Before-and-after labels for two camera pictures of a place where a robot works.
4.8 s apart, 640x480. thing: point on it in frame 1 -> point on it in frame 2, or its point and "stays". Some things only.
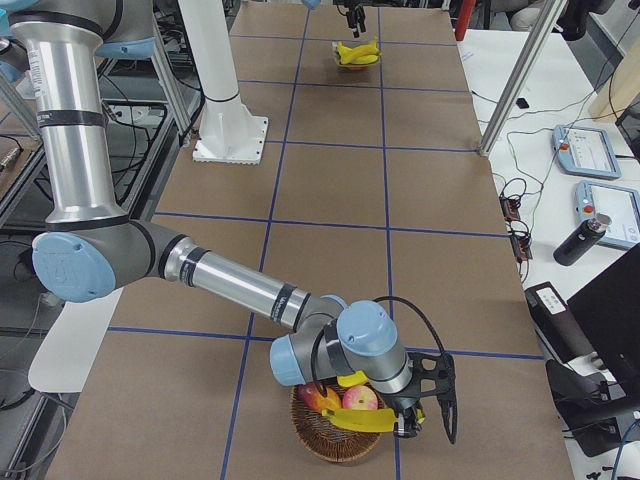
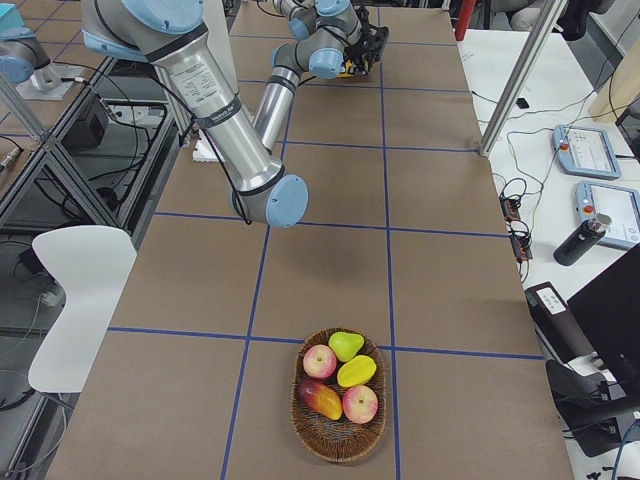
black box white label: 557,323 stays
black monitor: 608,307 stays
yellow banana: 373,419 -> 346,74
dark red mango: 309,397 stays
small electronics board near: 521,247 stays
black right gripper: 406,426 -> 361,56
